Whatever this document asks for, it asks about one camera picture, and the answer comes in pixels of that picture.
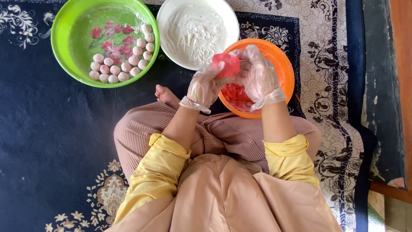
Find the orange plastic bowl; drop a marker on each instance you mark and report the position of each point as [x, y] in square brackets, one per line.
[280, 64]

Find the green plastic basin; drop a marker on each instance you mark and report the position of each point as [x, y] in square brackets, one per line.
[64, 32]

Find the beige garment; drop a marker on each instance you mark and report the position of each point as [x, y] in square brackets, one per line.
[231, 196]

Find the group of floured dough balls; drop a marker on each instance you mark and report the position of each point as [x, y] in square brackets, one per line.
[128, 63]

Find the person's foot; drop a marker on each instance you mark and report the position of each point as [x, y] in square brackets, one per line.
[165, 95]

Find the red dough lump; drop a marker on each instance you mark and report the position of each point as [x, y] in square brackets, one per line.
[227, 66]

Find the dark blue patterned carpet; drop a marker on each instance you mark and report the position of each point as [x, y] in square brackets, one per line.
[48, 122]

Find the red dough mass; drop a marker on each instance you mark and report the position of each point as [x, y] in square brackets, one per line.
[236, 96]

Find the person's left hand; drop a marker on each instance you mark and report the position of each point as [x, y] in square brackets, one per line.
[202, 87]

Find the white bowl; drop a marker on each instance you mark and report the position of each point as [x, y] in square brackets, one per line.
[169, 19]

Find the person's legs in striped trousers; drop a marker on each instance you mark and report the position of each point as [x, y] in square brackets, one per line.
[225, 132]

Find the person's right fingers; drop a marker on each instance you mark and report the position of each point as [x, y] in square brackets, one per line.
[239, 66]

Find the person's right hand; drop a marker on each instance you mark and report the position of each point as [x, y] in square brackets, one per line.
[260, 75]

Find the white flour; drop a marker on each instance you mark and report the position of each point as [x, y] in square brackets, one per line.
[194, 32]

